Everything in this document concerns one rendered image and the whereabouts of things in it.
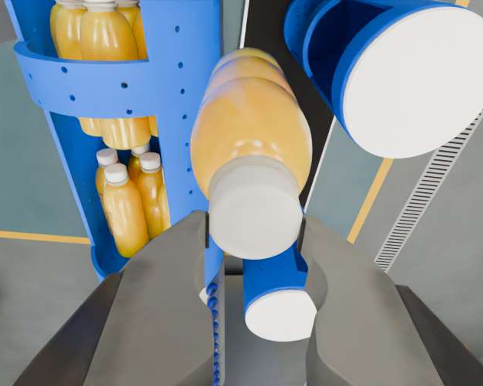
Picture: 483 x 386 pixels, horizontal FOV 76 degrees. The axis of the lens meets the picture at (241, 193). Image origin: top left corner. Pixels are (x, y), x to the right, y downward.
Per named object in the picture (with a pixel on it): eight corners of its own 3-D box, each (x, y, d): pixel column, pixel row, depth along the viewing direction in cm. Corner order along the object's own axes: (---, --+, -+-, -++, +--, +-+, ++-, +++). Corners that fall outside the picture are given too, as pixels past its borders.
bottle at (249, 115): (197, 65, 28) (143, 162, 13) (270, 33, 27) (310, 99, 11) (228, 132, 32) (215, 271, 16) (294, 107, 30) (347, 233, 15)
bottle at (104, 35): (112, 129, 51) (81, -3, 41) (155, 130, 52) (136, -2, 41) (97, 149, 46) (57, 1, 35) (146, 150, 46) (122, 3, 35)
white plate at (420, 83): (526, -9, 48) (520, -9, 49) (346, 24, 51) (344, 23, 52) (477, 148, 64) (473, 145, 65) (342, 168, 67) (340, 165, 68)
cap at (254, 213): (195, 178, 13) (189, 202, 12) (280, 147, 13) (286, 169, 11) (230, 240, 15) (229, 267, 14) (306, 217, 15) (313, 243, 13)
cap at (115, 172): (118, 169, 61) (116, 161, 59) (133, 175, 59) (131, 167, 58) (101, 179, 58) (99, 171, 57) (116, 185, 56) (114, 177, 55)
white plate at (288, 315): (290, 349, 111) (289, 346, 112) (349, 313, 98) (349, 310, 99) (228, 324, 101) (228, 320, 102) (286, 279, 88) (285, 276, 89)
